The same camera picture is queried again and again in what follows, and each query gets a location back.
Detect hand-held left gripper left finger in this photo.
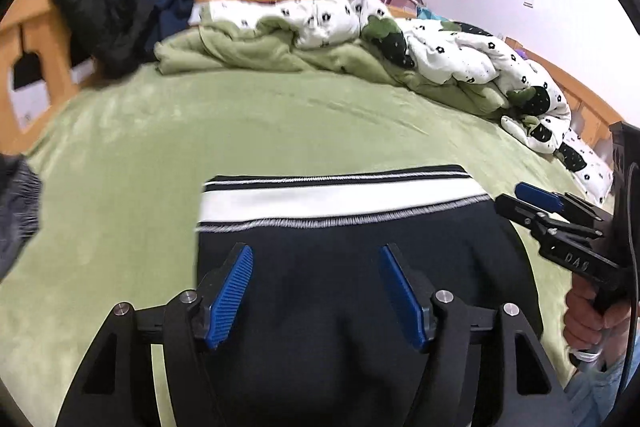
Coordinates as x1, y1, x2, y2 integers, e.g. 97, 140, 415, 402
55, 243, 254, 427

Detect green fleece bed sheet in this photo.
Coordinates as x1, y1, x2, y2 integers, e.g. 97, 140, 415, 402
0, 67, 616, 427

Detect navy blue garment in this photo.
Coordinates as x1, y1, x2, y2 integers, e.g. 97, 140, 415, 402
145, 0, 197, 42

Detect wooden bed frame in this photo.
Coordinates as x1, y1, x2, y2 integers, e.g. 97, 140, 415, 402
0, 0, 626, 152

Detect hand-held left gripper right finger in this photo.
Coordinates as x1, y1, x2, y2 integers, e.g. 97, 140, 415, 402
378, 244, 576, 427

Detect black pants with white stripe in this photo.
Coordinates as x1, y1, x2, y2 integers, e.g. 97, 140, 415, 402
195, 164, 546, 427

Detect white floral quilt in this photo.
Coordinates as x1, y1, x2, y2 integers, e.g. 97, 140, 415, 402
197, 0, 616, 205

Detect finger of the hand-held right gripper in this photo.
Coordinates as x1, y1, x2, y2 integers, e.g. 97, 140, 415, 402
514, 182, 608, 228
495, 193, 603, 240

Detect person's light blue jeans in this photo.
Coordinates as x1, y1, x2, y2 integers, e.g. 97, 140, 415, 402
565, 352, 640, 427

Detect black jacket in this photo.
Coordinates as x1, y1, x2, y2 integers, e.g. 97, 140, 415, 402
44, 0, 161, 80

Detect grey cloth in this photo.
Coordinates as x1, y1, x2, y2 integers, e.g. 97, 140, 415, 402
0, 152, 43, 283

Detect crumpled green fleece blanket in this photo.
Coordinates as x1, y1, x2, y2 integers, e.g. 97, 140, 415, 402
154, 19, 506, 118

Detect person's right hand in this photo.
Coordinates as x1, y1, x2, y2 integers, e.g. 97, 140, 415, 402
562, 279, 631, 360

